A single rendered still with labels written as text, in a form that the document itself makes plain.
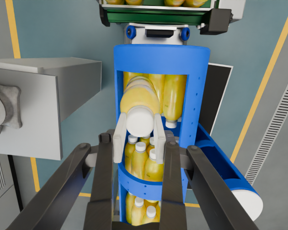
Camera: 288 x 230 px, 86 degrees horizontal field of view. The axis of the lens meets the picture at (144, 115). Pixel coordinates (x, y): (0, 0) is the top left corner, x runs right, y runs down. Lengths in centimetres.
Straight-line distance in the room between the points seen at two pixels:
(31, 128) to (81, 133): 120
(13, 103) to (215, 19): 80
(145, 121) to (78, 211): 268
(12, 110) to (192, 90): 66
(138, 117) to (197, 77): 26
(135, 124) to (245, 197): 86
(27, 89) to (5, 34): 135
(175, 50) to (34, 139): 68
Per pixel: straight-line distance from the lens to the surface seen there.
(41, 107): 74
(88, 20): 171
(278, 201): 317
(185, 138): 47
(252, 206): 107
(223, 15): 67
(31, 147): 86
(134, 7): 64
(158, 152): 15
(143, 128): 21
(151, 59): 37
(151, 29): 56
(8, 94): 77
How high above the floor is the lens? 160
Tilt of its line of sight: 69 degrees down
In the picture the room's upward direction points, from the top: 180 degrees clockwise
